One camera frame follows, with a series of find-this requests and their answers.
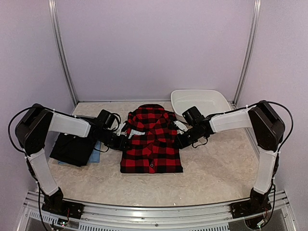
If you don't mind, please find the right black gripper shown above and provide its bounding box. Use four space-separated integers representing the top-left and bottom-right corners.
172 125 205 149

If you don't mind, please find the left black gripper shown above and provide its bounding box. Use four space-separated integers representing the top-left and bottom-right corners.
100 128 132 151

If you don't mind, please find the red black plaid shirt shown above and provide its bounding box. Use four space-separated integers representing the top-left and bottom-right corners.
120 104 183 174

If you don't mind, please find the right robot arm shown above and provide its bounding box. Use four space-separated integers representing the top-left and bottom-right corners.
175 101 285 214

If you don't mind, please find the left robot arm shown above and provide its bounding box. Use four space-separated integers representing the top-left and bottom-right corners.
15 103 129 214

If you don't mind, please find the light blue folded shirt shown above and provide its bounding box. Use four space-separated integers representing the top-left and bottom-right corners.
57 141 101 167

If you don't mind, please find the white plastic tub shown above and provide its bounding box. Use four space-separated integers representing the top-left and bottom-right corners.
170 90 231 122

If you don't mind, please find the black folded shirt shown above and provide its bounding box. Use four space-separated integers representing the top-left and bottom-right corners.
50 133 96 167

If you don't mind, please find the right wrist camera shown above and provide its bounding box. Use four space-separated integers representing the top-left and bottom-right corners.
173 120 188 134

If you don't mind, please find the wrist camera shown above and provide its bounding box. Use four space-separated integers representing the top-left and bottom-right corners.
116 121 129 136
173 120 188 134

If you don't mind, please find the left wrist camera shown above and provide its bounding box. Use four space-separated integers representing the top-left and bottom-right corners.
116 121 129 136

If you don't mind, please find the front aluminium rail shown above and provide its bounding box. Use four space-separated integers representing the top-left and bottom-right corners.
16 191 298 231

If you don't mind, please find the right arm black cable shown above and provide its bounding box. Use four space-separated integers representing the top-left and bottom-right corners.
192 101 295 154

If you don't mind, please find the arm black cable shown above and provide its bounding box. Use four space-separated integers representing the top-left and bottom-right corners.
192 101 295 154
7 107 121 154

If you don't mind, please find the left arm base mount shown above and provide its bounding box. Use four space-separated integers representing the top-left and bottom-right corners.
42 200 84 219

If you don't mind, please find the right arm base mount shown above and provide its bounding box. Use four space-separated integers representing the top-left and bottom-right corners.
230 199 272 218

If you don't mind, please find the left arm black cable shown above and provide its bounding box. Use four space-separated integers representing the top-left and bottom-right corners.
7 107 121 154

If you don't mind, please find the right aluminium frame post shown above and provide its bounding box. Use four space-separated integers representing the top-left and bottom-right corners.
232 0 261 106

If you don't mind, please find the aluminium frame post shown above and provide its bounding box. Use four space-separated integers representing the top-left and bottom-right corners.
48 0 79 106
232 0 261 106

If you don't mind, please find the left aluminium frame post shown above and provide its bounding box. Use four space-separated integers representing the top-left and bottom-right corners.
48 0 79 106

